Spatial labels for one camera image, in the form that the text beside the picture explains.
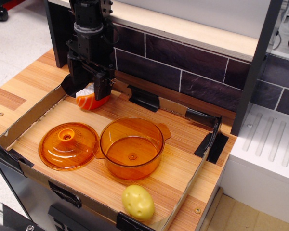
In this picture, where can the dark left cabinet post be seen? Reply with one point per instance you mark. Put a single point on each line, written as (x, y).
(60, 20)

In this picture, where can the yellow toy potato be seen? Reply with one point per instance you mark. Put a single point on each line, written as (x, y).
(138, 202)

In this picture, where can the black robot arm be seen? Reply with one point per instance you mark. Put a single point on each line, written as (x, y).
(92, 14)

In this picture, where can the black caster wheel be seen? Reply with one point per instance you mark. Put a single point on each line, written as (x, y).
(3, 11)

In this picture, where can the dark grey vertical post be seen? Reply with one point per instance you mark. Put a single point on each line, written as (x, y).
(264, 46)

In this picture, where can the cardboard fence with black tape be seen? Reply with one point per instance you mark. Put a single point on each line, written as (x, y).
(182, 186)

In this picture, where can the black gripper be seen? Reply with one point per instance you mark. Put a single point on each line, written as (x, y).
(89, 60)

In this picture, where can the orange salmon sushi toy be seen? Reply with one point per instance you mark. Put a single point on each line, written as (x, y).
(85, 98)

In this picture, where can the orange transparent pot lid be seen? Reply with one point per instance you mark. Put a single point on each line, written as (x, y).
(68, 146)

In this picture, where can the orange transparent plastic pot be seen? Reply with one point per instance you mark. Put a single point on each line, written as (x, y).
(131, 147)

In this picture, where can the white toy sink drainboard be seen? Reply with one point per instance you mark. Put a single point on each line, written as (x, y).
(257, 170)

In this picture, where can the black base plate with screw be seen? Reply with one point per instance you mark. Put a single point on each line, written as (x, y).
(13, 221)

